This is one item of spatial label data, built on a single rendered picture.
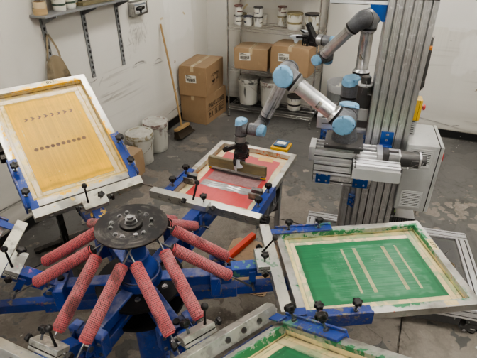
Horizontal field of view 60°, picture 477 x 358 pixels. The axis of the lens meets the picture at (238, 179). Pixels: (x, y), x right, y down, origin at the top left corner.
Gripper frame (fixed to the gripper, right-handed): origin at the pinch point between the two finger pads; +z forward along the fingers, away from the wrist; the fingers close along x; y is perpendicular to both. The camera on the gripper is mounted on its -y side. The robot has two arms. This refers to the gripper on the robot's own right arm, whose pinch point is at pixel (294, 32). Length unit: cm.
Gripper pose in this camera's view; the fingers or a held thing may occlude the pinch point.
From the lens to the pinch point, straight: 330.0
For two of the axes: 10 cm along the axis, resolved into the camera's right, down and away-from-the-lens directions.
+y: 0.9, 7.9, 6.0
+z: -7.6, -3.3, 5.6
